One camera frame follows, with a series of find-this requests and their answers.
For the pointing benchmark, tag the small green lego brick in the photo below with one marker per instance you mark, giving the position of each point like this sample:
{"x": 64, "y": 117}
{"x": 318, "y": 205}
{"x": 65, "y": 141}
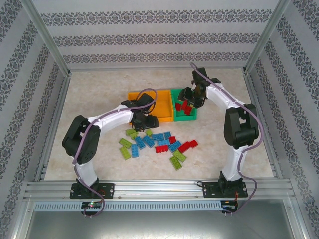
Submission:
{"x": 148, "y": 132}

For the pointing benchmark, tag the small blue lego brick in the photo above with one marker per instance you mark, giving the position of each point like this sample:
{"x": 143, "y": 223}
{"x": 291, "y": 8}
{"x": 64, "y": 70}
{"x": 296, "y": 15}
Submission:
{"x": 167, "y": 135}

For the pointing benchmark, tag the small red lego brick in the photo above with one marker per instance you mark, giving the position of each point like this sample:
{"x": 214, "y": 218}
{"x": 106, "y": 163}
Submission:
{"x": 172, "y": 140}

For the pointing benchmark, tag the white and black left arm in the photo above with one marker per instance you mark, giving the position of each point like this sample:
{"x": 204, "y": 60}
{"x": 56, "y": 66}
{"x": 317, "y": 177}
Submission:
{"x": 114, "y": 119}

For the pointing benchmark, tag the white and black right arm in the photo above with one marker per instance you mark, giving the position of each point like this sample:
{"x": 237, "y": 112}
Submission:
{"x": 216, "y": 95}

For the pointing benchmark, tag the yellow plastic bin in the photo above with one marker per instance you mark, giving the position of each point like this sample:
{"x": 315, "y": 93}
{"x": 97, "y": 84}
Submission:
{"x": 163, "y": 104}
{"x": 133, "y": 95}

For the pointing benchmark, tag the green plastic bin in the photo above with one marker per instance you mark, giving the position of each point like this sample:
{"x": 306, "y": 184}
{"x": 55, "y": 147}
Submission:
{"x": 184, "y": 117}

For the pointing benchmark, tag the left circuit board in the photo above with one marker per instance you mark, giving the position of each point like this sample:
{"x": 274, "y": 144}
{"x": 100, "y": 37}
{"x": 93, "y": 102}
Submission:
{"x": 91, "y": 205}

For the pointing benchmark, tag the circuit board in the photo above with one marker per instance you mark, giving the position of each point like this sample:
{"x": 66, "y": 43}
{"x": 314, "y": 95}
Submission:
{"x": 230, "y": 206}
{"x": 91, "y": 205}

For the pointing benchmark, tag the grey metal sheet panel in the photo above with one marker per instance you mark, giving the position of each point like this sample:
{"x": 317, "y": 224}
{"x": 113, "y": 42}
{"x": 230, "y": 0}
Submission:
{"x": 159, "y": 225}

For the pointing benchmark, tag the right circuit board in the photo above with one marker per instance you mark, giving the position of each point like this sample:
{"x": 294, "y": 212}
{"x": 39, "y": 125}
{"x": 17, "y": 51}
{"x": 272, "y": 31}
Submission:
{"x": 230, "y": 206}

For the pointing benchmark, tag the aluminium front rail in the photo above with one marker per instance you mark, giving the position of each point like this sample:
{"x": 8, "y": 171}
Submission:
{"x": 159, "y": 189}

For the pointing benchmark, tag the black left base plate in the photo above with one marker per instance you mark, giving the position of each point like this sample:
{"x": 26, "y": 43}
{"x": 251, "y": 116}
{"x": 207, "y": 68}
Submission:
{"x": 109, "y": 190}

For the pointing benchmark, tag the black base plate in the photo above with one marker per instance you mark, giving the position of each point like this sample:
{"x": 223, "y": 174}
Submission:
{"x": 209, "y": 190}
{"x": 109, "y": 190}

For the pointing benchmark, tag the aluminium side rail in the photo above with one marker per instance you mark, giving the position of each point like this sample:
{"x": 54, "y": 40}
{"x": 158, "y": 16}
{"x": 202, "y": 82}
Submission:
{"x": 53, "y": 124}
{"x": 261, "y": 119}

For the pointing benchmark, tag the aluminium corner post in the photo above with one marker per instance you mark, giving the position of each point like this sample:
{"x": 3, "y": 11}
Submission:
{"x": 47, "y": 37}
{"x": 268, "y": 35}

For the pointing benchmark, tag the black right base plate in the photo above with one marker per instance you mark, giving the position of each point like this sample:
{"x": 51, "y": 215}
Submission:
{"x": 209, "y": 190}

